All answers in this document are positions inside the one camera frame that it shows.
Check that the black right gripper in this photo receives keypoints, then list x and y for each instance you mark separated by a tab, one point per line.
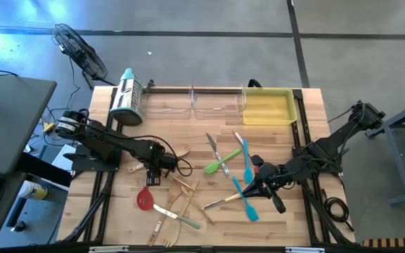
274	175

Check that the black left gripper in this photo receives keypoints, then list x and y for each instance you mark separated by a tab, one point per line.
165	160

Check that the blue silicone spoon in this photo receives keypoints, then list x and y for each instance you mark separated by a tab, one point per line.
248	174

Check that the red slotted spoon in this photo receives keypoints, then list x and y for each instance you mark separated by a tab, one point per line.
145	199

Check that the long wooden spoon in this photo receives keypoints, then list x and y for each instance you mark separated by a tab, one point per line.
173	191

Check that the blue silicone spatula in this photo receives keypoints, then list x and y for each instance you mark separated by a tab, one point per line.
251	212

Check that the small wooden spork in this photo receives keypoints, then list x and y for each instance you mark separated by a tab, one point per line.
184	150

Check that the green silicone spoon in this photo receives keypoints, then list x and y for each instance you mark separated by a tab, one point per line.
211	168

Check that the silver table knife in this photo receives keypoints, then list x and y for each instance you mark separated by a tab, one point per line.
217	154

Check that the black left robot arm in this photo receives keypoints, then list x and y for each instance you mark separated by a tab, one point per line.
118	142

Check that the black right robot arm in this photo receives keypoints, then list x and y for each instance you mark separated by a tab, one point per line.
329	144

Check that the clear plastic bin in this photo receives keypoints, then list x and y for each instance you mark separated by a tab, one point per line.
167	100
216	105

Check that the yellow plastic bin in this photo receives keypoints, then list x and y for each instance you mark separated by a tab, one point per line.
269	109

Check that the white paper sheet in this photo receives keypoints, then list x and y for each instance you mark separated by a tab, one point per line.
63	160

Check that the yellow plug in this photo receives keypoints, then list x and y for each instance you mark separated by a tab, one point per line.
49	127

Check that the white and yellow canister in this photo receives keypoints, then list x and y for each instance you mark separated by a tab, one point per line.
33	190

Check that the grey metal shelf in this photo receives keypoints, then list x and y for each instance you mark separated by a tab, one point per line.
40	221

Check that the black round knob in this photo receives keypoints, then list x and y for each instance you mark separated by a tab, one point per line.
19	226

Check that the black and tan striped board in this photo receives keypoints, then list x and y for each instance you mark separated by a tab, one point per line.
392	242

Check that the black floor fan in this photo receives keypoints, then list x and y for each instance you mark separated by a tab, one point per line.
79	52

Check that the dark grey desk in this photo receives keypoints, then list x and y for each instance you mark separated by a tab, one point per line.
9	119

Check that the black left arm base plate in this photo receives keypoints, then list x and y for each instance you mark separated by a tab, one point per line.
83	163

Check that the white metal bracket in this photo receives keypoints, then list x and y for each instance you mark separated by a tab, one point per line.
304	249
107	249

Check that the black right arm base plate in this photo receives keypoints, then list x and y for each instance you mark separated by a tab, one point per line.
332	168

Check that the black aluminium table frame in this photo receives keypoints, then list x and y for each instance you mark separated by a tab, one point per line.
160	90

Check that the blue-grey table frame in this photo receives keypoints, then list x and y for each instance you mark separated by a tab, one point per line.
396	158

